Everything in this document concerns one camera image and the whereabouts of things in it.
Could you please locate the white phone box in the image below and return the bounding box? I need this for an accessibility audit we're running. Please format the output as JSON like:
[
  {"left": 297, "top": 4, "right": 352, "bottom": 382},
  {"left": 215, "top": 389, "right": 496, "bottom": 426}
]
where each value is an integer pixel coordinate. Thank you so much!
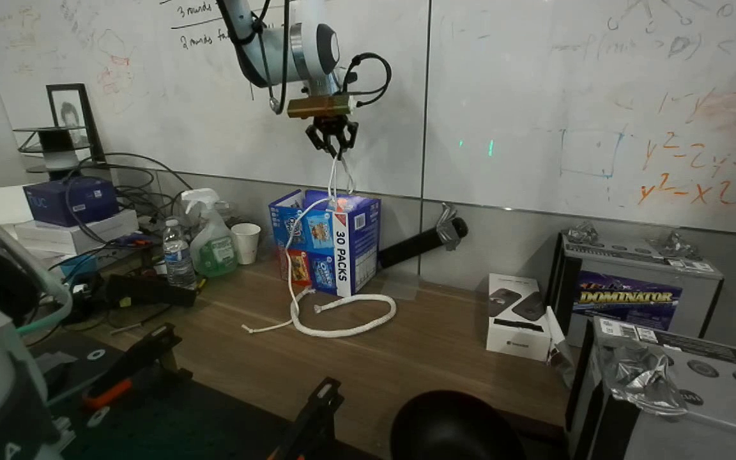
[{"left": 486, "top": 272, "right": 564, "bottom": 363}]

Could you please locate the green spray bottle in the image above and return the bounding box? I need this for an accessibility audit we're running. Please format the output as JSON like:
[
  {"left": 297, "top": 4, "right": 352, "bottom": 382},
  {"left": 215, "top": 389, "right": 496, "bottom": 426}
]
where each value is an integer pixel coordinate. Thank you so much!
[{"left": 182, "top": 187, "right": 238, "bottom": 278}]

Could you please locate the thin white cord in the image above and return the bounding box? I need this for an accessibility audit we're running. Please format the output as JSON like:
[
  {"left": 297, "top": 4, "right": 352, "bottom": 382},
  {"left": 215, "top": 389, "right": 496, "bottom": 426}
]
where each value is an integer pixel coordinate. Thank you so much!
[{"left": 240, "top": 155, "right": 364, "bottom": 338}]

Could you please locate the blue snack pack box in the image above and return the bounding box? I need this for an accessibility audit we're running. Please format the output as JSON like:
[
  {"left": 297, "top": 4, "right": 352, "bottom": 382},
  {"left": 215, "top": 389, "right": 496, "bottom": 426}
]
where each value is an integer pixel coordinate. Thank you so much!
[{"left": 269, "top": 188, "right": 380, "bottom": 295}]

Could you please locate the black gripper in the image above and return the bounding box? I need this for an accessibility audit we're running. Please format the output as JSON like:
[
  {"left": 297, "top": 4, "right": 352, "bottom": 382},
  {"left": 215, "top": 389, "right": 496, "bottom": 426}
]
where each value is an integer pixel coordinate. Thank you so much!
[{"left": 307, "top": 114, "right": 357, "bottom": 159}]

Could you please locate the black picture frame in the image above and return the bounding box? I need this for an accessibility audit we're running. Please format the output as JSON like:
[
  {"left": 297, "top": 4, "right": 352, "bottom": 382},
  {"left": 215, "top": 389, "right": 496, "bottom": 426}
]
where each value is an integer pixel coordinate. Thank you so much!
[{"left": 47, "top": 81, "right": 105, "bottom": 160}]

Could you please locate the blue cardboard box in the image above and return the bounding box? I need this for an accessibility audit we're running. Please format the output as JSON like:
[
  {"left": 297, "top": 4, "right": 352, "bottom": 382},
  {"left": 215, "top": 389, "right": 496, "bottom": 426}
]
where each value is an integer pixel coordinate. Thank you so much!
[{"left": 22, "top": 177, "right": 121, "bottom": 228}]

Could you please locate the black frying pan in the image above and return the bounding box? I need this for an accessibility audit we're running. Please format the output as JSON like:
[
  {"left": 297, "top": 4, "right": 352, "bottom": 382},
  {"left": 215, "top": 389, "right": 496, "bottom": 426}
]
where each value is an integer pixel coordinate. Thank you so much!
[{"left": 392, "top": 391, "right": 527, "bottom": 460}]

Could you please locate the black tube on wall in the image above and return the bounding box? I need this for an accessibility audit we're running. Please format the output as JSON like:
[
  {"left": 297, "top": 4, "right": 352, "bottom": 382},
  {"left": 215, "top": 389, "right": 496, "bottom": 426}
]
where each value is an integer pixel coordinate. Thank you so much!
[{"left": 378, "top": 217, "right": 467, "bottom": 269}]

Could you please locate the white paper cup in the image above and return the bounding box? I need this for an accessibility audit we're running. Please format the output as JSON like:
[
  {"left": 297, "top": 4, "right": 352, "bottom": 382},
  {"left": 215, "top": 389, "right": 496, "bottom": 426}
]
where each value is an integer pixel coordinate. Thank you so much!
[{"left": 231, "top": 223, "right": 261, "bottom": 266}]

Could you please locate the grey Dominator battery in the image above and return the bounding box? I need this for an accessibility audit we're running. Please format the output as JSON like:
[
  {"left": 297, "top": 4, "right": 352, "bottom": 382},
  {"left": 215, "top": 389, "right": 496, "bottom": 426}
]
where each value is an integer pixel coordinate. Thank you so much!
[{"left": 546, "top": 230, "right": 724, "bottom": 348}]

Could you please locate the brass camera mount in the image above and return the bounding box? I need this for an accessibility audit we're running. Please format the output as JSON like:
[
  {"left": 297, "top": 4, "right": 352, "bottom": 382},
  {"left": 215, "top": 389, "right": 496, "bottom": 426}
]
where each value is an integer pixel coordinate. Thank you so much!
[{"left": 289, "top": 95, "right": 355, "bottom": 118}]

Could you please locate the grey battery near pan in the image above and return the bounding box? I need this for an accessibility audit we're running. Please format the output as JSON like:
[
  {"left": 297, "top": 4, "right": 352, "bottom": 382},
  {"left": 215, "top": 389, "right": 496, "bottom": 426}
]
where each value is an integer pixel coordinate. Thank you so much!
[{"left": 564, "top": 318, "right": 736, "bottom": 460}]

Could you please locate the clear water bottle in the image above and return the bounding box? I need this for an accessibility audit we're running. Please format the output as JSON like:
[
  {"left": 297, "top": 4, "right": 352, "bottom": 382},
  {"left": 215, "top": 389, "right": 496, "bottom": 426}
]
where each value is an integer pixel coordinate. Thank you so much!
[{"left": 163, "top": 219, "right": 196, "bottom": 290}]

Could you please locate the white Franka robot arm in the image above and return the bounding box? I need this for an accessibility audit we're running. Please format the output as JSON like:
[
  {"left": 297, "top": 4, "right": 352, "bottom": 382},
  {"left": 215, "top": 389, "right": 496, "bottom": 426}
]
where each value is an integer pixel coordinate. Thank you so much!
[{"left": 215, "top": 0, "right": 394, "bottom": 160}]

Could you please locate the orange handled tool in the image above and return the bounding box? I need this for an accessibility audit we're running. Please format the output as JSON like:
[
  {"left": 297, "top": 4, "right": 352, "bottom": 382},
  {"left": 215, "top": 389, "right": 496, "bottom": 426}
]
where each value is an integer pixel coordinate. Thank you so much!
[{"left": 85, "top": 377, "right": 134, "bottom": 412}]

